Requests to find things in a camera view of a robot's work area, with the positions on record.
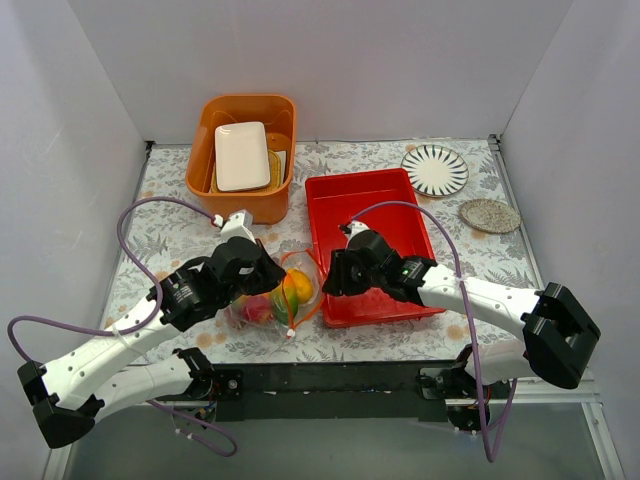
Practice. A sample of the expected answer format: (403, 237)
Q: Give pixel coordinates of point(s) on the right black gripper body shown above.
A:
(338, 275)

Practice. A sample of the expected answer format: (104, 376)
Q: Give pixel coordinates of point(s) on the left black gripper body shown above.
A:
(270, 273)

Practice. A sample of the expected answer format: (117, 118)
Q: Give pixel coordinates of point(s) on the red apple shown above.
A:
(257, 309)

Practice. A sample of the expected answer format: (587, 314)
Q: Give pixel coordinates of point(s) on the red green mango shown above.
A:
(295, 290)

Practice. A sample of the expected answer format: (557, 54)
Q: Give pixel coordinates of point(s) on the clear zip top bag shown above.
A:
(303, 260)

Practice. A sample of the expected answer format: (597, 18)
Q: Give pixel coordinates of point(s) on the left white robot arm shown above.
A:
(71, 394)

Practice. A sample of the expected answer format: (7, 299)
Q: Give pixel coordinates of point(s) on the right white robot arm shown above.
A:
(554, 335)

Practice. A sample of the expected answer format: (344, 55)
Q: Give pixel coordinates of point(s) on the red plastic tray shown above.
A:
(332, 201)

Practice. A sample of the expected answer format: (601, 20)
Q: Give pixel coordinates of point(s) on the floral table mat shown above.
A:
(164, 233)

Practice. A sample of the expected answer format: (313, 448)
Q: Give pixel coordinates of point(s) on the yellow woven basket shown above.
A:
(275, 181)

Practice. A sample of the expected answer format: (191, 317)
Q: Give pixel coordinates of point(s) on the orange plastic bin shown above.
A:
(279, 116)

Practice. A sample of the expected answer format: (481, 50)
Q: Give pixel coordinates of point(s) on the striped round plate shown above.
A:
(435, 171)

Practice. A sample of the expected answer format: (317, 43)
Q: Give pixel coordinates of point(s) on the white rectangular plate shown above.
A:
(241, 155)

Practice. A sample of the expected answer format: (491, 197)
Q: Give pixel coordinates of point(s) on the speckled small round plate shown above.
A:
(490, 216)

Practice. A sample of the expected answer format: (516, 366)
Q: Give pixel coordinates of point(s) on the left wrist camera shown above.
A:
(236, 225)

